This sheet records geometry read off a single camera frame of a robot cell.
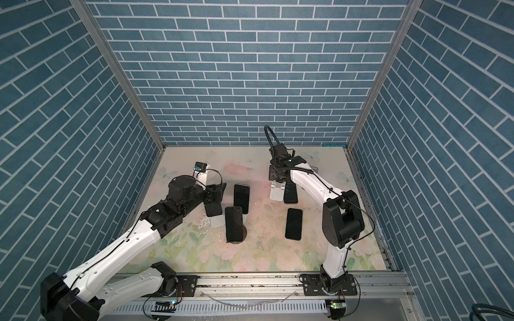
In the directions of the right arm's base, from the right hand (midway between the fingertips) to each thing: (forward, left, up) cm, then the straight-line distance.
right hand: (276, 171), depth 92 cm
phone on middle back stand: (-14, +14, -1) cm, 20 cm away
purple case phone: (-7, -7, -9) cm, 14 cm away
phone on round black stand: (-22, +16, -3) cm, 28 cm away
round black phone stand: (-27, +12, -11) cm, 32 cm away
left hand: (-14, +23, +10) cm, 29 cm away
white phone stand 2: (-5, -1, -8) cm, 9 cm away
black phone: (-19, -9, -14) cm, 25 cm away
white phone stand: (-20, +25, -13) cm, 35 cm away
